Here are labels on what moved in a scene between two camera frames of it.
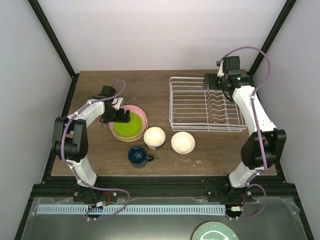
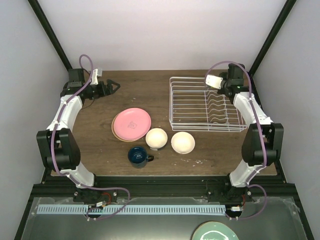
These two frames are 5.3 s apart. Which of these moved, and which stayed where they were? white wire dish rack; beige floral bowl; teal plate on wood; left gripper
Moved: left gripper
Stayed: white wire dish rack; teal plate on wood; beige floral bowl
